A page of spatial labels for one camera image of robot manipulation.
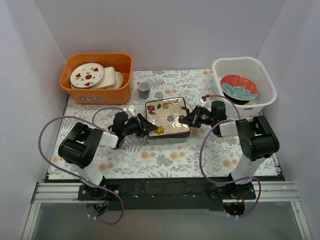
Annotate small grey white cup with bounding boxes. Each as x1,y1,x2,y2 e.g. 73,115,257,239
137,82,151,99

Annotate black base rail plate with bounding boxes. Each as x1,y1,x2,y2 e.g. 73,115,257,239
77,177,259,211

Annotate glossy black plate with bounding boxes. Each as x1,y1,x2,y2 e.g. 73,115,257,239
226,95,249,105

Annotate round watermelon pattern plate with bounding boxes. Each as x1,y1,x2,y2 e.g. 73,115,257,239
69,62,105,89

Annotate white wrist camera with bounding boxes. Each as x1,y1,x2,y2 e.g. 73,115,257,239
200,94,211,109
122,104,136,118

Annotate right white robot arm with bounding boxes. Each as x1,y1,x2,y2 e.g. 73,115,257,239
179,100,280,199

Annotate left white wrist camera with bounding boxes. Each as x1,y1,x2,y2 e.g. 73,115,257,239
122,104,136,118

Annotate purple cable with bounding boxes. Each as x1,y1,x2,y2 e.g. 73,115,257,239
37,104,136,225
199,94,262,218

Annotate square floral plate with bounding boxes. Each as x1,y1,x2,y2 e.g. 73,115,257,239
145,97,190,133

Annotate black floral rectangular plate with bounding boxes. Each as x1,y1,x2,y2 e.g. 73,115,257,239
147,130,191,139

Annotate floral patterned table mat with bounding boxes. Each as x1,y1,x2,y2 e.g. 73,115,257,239
47,69,280,180

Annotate white plastic bin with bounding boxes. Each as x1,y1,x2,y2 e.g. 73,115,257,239
212,56,277,118

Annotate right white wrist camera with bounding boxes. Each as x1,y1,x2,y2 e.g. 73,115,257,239
200,94,211,109

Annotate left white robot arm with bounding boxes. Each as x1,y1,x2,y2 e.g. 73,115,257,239
58,112,158,200

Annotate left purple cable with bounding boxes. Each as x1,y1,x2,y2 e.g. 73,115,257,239
37,104,136,225

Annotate cream rectangular plate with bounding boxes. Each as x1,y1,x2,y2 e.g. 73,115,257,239
94,67,116,89

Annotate small cream plate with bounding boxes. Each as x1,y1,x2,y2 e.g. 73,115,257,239
108,71,124,89

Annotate large red teal plate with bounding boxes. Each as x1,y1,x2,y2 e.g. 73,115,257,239
220,74,259,101

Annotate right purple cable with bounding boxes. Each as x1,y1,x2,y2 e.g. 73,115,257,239
199,94,262,218

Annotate dark plate under square plate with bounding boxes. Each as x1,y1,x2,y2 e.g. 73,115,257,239
185,102,194,113

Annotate orange plastic bin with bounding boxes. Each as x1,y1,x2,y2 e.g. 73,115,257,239
59,53,133,105

